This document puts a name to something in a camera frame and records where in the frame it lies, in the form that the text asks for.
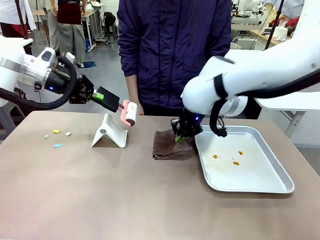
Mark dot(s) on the yellow paper scrap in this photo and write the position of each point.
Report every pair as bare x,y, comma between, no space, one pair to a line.
56,131

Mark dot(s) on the white side table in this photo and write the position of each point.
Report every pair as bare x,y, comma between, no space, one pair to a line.
287,102

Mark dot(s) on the background workbench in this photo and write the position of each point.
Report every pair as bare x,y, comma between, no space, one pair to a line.
260,30

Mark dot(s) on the white paper scrap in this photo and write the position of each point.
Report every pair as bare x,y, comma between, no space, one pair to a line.
68,133

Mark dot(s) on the teal paper strip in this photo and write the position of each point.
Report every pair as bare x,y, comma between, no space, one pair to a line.
58,146

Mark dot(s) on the person in dark red apron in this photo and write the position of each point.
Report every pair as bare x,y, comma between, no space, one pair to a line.
71,32

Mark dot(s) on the person in purple jacket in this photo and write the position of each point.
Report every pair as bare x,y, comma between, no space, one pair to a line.
175,50

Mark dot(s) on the pink lint roller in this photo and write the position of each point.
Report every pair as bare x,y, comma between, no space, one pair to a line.
130,112

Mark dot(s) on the person's right hand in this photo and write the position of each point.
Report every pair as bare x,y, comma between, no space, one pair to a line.
140,108

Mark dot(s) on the gray stool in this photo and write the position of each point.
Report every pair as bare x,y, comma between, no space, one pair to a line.
7,117

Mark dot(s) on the blue sheet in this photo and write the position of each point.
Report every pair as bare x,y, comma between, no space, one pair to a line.
89,64

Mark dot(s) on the black pole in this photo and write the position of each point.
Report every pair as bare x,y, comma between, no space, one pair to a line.
22,20

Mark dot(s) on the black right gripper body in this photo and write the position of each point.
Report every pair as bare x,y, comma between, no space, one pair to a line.
188,123

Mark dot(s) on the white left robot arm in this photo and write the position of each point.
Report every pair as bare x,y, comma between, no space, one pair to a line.
12,67

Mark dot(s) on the brown cloth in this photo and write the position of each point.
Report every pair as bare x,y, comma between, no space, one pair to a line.
167,147

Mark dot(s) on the person's right forearm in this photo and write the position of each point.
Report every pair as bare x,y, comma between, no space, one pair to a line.
132,87

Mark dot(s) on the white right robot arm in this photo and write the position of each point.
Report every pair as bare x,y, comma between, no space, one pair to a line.
262,72

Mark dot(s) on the person in gray clothes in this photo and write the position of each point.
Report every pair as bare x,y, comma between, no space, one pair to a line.
53,27

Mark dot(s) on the silver metal tray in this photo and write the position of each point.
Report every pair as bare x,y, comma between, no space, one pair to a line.
245,175

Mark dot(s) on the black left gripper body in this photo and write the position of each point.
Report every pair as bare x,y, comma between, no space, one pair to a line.
57,81

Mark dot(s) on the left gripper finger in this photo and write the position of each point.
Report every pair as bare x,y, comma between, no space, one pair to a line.
107,105
108,96

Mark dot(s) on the person in white shirt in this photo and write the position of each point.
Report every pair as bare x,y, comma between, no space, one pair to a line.
10,15

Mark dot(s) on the white folded roller stand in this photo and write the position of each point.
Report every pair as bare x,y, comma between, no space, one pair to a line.
112,135

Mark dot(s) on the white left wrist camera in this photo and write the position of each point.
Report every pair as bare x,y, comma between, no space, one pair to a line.
70,57

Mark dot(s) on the black stool with bag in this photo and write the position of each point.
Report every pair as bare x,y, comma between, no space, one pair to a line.
110,22

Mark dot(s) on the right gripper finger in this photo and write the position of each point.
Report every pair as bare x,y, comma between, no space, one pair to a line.
188,135
178,139

